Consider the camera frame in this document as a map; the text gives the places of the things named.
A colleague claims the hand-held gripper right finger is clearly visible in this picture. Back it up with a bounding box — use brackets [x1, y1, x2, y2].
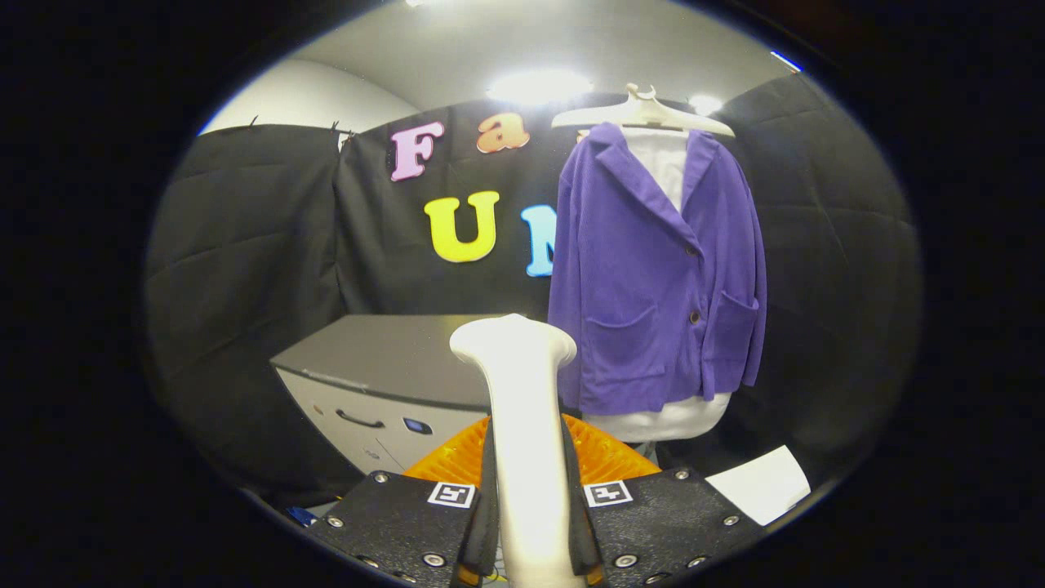
[562, 415, 764, 588]

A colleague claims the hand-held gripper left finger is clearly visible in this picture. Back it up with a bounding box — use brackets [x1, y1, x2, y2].
[306, 415, 500, 588]

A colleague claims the white garment steamer head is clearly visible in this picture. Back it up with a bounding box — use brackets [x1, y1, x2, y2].
[449, 313, 578, 588]

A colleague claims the purple jacket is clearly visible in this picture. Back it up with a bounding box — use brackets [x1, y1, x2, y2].
[547, 122, 768, 417]

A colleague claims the white shirt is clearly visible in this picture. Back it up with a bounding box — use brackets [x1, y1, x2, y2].
[584, 127, 732, 443]

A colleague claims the white paper sheet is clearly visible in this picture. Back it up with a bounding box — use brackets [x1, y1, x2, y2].
[706, 445, 812, 526]

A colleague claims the grey cabinet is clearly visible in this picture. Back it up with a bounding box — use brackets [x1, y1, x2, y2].
[269, 314, 523, 474]

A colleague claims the white plastic hanger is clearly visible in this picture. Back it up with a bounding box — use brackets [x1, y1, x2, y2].
[551, 83, 736, 138]

